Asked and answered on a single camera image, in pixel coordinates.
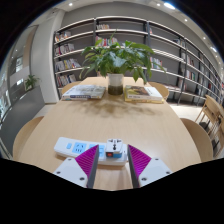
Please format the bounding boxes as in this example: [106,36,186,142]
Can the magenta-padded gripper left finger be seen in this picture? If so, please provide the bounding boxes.
[53,144,100,190]

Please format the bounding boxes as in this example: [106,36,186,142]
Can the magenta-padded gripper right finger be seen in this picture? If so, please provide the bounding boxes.
[127,144,173,189]

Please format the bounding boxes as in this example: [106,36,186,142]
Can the white charger block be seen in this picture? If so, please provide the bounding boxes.
[105,138,124,159]

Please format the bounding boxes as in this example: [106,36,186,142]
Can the white power strip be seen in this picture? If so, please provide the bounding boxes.
[53,136,129,167]

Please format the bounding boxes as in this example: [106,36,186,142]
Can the round-backed wooden chair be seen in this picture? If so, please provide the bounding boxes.
[148,81,170,101]
[12,115,45,161]
[179,117,214,163]
[60,80,83,96]

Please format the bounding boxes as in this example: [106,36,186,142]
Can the yellow-covered book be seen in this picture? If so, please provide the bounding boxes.
[123,84,164,104]

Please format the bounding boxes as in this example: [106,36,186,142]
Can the white-covered book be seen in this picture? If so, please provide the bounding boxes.
[61,84,107,102]

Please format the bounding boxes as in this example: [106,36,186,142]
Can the slatted wooden chair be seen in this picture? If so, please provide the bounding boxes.
[194,94,224,134]
[209,116,224,158]

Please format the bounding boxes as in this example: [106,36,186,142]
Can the small potted green plant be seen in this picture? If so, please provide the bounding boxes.
[23,74,40,92]

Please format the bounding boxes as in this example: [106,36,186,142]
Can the large potted green plant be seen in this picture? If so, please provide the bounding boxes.
[79,31,168,96]

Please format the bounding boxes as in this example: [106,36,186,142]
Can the grey bookshelf unit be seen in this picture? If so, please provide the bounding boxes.
[52,15,224,104]

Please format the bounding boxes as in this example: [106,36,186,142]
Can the ceiling lights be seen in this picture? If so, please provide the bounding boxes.
[68,1,219,54]

